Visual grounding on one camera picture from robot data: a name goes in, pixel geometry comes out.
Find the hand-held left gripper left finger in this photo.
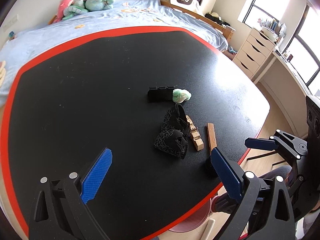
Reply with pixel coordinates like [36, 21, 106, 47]
[29, 148, 112, 240]

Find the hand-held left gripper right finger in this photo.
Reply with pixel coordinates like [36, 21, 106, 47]
[211, 147, 297, 240]

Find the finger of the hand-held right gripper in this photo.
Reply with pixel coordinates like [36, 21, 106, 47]
[244, 129, 308, 161]
[287, 159, 310, 222]

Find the wooden stick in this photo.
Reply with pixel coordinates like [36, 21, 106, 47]
[207, 123, 217, 153]

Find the notched wooden block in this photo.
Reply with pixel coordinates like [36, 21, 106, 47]
[185, 115, 205, 152]

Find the pink waste bin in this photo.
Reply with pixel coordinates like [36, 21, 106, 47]
[169, 197, 213, 232]

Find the black patterned cloth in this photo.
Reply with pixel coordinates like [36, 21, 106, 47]
[153, 104, 190, 159]

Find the black plastic box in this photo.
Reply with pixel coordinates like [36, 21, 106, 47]
[147, 86, 175, 103]

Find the dark chair leg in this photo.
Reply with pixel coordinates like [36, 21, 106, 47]
[246, 150, 278, 161]

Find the white stick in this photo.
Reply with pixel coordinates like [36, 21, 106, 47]
[201, 218, 216, 240]

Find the white desk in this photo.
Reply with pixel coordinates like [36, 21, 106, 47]
[257, 51, 320, 97]

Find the cream drawer cabinet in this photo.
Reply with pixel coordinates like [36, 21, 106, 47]
[232, 27, 277, 81]

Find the white storage container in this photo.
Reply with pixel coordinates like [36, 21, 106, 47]
[259, 26, 278, 42]

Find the row of books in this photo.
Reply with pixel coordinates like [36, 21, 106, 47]
[260, 17, 287, 38]

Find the black bag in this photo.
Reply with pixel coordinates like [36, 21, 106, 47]
[205, 14, 231, 28]

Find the cream sun hat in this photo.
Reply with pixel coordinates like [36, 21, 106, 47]
[209, 11, 225, 22]

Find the black framed window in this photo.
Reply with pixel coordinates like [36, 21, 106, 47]
[243, 0, 320, 87]

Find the cream plush pillow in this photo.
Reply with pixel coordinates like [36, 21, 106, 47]
[0, 60, 7, 88]

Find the light blue bed blanket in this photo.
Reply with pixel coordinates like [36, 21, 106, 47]
[0, 0, 229, 107]

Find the striped green plush toy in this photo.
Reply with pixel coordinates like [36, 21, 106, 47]
[62, 0, 89, 21]

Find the wooden bed frame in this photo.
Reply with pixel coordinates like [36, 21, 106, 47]
[160, 0, 236, 41]

